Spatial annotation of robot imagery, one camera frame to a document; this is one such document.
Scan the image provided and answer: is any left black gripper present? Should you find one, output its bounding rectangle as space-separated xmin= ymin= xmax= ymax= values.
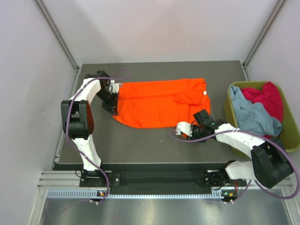
xmin=96 ymin=88 xmax=119 ymax=116

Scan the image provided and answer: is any orange t shirt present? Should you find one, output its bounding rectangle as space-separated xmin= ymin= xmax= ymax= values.
xmin=113 ymin=78 xmax=211 ymax=128

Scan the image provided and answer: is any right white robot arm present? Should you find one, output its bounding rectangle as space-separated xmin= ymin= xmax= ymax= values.
xmin=176 ymin=110 xmax=294 ymax=188

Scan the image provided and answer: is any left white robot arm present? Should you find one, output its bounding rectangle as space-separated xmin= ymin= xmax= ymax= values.
xmin=60 ymin=71 xmax=120 ymax=187

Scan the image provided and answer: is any grey blue t shirt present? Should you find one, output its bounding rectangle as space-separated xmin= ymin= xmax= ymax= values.
xmin=229 ymin=85 xmax=282 ymax=137

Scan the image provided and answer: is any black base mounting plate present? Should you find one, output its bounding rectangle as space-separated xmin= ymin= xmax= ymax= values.
xmin=79 ymin=163 xmax=246 ymax=195

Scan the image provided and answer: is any crimson red t shirt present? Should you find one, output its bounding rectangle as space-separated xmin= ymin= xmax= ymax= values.
xmin=241 ymin=82 xmax=284 ymax=139

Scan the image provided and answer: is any olive green laundry basket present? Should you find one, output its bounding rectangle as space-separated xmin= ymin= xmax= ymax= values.
xmin=224 ymin=82 xmax=300 ymax=152

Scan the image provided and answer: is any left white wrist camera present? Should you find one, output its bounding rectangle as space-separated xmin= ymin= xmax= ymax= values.
xmin=108 ymin=80 xmax=122 ymax=93

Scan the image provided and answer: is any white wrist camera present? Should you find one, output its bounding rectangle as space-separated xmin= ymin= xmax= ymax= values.
xmin=108 ymin=80 xmax=122 ymax=93
xmin=175 ymin=122 xmax=192 ymax=137

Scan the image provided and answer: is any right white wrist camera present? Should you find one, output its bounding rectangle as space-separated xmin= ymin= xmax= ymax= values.
xmin=175 ymin=122 xmax=192 ymax=137

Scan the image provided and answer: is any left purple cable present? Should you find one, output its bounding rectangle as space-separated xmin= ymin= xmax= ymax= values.
xmin=65 ymin=68 xmax=131 ymax=204

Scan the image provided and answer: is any left aluminium corner post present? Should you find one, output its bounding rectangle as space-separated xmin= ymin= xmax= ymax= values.
xmin=35 ymin=0 xmax=80 ymax=71

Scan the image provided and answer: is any aluminium corner post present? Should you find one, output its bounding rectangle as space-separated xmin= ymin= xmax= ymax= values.
xmin=242 ymin=0 xmax=287 ymax=69
xmin=35 ymin=0 xmax=80 ymax=71

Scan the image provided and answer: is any slotted grey cable duct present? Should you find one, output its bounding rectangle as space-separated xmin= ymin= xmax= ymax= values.
xmin=46 ymin=189 xmax=237 ymax=200

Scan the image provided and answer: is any right aluminium corner post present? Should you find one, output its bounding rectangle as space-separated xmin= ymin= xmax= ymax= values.
xmin=242 ymin=0 xmax=287 ymax=69

